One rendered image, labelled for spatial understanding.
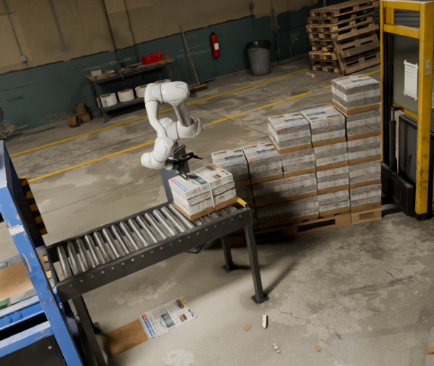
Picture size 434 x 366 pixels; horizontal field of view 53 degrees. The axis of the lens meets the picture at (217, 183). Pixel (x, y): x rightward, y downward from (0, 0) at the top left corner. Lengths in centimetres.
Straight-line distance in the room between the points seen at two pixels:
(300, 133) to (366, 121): 56
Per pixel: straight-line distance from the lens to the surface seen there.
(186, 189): 293
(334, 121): 378
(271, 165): 377
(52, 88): 985
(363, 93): 381
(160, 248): 284
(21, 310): 279
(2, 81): 978
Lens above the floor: 226
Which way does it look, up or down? 25 degrees down
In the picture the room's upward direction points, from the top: 11 degrees counter-clockwise
